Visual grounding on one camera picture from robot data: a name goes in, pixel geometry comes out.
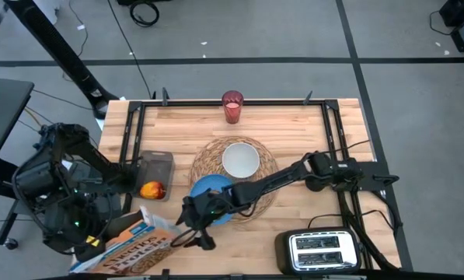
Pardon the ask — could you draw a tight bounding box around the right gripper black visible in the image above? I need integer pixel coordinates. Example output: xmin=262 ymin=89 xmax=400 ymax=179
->
xmin=176 ymin=189 xmax=235 ymax=250

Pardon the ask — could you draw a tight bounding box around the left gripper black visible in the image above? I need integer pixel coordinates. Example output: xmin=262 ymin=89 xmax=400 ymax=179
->
xmin=40 ymin=201 xmax=142 ymax=262

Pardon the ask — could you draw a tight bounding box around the orange Cheerios Protein cereal box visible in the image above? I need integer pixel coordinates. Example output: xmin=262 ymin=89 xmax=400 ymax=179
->
xmin=70 ymin=205 xmax=190 ymax=276

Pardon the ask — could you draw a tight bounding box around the red yellow apple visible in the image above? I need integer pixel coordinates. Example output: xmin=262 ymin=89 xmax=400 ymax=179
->
xmin=139 ymin=180 xmax=167 ymax=201

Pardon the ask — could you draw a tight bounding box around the blue plate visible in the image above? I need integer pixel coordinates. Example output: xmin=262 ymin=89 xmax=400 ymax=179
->
xmin=189 ymin=173 xmax=235 ymax=226

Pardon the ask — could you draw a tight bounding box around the white ceramic bowl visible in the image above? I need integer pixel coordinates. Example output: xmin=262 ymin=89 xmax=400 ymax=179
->
xmin=222 ymin=142 xmax=261 ymax=180

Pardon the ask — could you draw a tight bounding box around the red plastic tumbler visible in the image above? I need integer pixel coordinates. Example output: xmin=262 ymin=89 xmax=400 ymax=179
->
xmin=221 ymin=89 xmax=245 ymax=125

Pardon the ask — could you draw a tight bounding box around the grey translucent plastic bin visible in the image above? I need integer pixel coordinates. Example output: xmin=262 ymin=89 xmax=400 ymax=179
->
xmin=135 ymin=150 xmax=176 ymax=202

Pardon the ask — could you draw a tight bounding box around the round woven straw placemat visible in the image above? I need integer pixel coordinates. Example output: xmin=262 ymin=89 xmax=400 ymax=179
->
xmin=188 ymin=135 xmax=281 ymax=223

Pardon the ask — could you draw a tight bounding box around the black mesh cup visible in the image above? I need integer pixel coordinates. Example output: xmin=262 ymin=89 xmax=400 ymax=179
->
xmin=305 ymin=170 xmax=330 ymax=193

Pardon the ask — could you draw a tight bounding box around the black and silver toaster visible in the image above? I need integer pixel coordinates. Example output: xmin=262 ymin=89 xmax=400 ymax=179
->
xmin=274 ymin=226 xmax=363 ymax=276

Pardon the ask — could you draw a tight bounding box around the black desk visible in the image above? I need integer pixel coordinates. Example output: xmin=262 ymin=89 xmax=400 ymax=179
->
xmin=0 ymin=75 xmax=35 ymax=174

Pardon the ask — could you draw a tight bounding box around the black slanted stand pole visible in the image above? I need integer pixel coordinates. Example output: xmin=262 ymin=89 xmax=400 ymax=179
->
xmin=4 ymin=0 xmax=120 ymax=120

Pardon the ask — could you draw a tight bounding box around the black aluminium table frame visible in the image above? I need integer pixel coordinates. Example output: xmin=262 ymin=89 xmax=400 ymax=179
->
xmin=118 ymin=88 xmax=413 ymax=272

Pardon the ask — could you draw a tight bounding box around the black toaster power cable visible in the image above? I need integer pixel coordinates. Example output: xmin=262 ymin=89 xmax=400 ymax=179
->
xmin=307 ymin=212 xmax=379 ymax=230

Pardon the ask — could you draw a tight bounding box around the black coiled cable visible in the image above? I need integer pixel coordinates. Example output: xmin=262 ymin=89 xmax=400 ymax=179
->
xmin=129 ymin=0 xmax=161 ymax=28

